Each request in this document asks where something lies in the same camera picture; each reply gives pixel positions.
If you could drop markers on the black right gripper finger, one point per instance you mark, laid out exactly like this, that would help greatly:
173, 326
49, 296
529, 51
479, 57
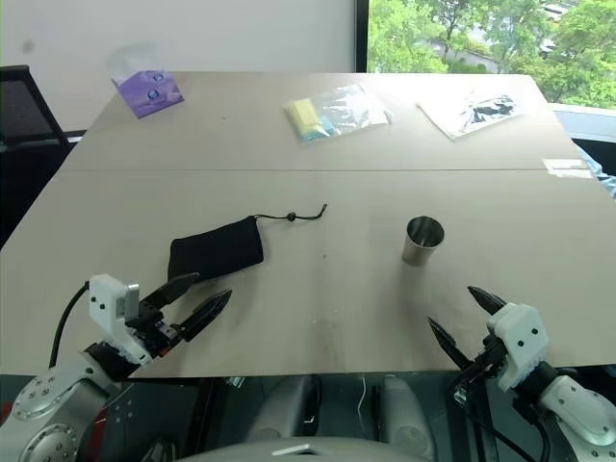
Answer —
447, 344
487, 299

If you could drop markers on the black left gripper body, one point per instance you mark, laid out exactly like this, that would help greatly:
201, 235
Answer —
155, 330

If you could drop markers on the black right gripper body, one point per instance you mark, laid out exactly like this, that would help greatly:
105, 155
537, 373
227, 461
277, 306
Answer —
474, 373

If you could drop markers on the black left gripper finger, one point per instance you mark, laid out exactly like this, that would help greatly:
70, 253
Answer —
207, 312
171, 289

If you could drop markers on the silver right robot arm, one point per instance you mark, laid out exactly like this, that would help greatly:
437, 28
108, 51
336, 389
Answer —
577, 409

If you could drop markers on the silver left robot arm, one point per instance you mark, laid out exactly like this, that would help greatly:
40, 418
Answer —
45, 404

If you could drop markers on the clear bag with yellow sponges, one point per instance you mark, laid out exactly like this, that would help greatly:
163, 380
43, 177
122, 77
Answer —
332, 113

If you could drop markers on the grey robot right leg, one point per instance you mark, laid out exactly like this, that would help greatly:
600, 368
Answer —
402, 414

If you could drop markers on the grey robot leg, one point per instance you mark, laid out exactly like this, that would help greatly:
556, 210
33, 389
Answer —
284, 414
402, 414

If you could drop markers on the stainless steel cup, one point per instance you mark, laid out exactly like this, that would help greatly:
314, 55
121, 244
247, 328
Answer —
421, 240

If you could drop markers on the grey robot left leg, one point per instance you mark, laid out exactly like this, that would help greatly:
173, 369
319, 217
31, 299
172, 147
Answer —
284, 414

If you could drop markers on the light blue cloth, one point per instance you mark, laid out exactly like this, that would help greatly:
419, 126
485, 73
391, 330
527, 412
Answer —
599, 173

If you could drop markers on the grey robot torso top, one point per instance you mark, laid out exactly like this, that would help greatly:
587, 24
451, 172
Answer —
308, 450

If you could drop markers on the purple tissue box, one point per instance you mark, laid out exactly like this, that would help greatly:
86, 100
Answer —
150, 94

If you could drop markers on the black office chair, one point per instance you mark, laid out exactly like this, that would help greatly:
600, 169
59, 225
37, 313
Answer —
26, 110

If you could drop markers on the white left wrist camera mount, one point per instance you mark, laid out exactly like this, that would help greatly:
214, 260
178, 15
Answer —
114, 313

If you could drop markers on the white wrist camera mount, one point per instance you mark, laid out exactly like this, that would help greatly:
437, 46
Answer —
519, 337
114, 313

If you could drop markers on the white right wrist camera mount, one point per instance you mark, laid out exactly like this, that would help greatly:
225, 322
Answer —
519, 337

